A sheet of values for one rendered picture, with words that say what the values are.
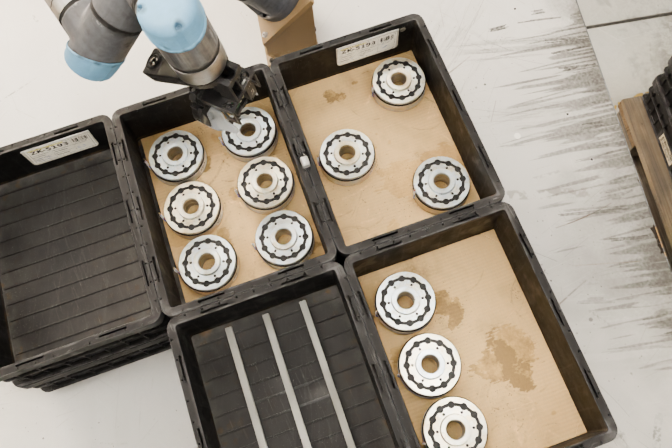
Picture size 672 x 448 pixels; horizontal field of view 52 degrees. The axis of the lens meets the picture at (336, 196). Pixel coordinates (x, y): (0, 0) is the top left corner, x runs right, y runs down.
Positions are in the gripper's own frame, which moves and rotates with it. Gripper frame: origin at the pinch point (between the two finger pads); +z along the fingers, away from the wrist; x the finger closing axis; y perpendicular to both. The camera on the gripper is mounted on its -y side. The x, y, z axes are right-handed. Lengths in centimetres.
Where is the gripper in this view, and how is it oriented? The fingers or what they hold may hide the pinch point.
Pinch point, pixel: (224, 109)
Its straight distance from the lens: 118.2
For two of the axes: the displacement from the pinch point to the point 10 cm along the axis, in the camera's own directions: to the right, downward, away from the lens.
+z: 1.0, 2.4, 9.6
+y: 9.0, 3.9, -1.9
